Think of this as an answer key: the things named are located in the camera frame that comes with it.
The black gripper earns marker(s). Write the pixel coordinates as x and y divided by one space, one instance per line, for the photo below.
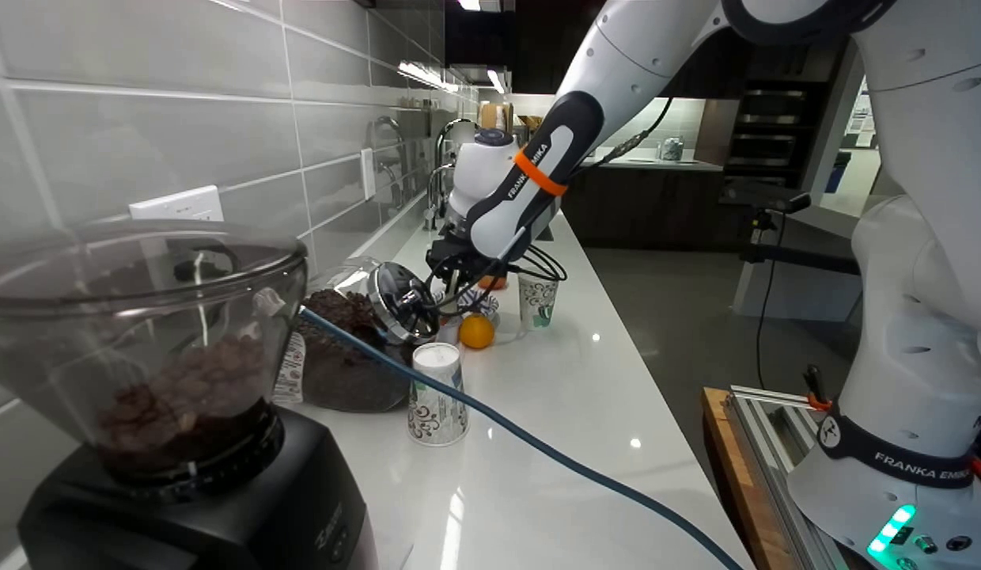
454 256

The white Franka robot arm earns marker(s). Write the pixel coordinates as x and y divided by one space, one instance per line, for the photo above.
911 209

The small orange fruit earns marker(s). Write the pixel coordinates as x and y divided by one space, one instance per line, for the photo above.
474 329

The round metal canister lid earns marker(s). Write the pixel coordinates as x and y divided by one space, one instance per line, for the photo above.
404 303

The small clear glass cup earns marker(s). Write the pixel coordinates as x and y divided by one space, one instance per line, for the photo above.
540 303

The paper cup with dotted print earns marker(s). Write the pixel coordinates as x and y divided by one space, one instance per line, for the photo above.
437 394

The metal coffee canister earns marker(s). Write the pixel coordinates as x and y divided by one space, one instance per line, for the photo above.
350 366

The black coffee grinder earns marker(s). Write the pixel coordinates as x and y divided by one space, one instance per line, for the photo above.
163 421

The white wall outlet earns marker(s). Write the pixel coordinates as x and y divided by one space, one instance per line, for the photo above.
179 204
369 173

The black camera tripod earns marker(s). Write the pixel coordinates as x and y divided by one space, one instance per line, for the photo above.
800 249

